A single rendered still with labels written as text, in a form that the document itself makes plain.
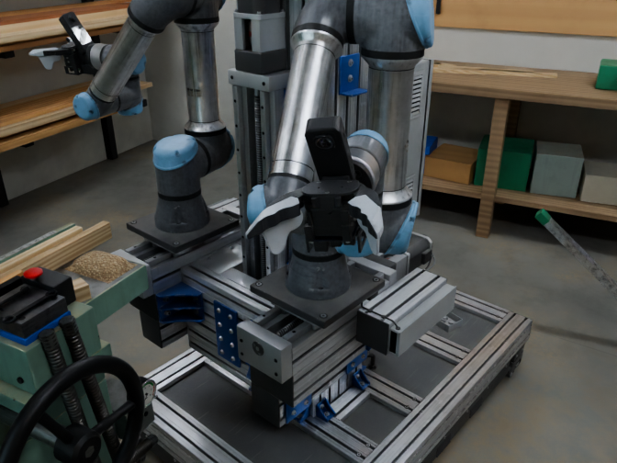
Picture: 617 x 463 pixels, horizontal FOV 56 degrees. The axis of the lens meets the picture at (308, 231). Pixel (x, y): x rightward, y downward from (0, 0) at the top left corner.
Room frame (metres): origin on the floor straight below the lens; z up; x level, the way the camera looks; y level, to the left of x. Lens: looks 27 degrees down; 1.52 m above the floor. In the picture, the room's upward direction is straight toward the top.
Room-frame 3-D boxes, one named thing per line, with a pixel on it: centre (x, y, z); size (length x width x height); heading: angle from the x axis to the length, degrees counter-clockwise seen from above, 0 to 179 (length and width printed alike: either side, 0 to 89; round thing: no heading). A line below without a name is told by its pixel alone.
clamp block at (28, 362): (0.80, 0.46, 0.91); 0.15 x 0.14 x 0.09; 153
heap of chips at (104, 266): (1.07, 0.44, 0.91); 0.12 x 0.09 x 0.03; 63
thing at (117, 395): (0.99, 0.42, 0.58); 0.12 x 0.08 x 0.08; 63
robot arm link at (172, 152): (1.47, 0.35, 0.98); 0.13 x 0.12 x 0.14; 153
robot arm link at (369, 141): (0.85, -0.08, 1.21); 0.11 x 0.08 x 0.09; 165
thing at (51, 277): (0.81, 0.45, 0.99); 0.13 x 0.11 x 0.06; 153
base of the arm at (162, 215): (1.47, 0.35, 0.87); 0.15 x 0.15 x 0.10
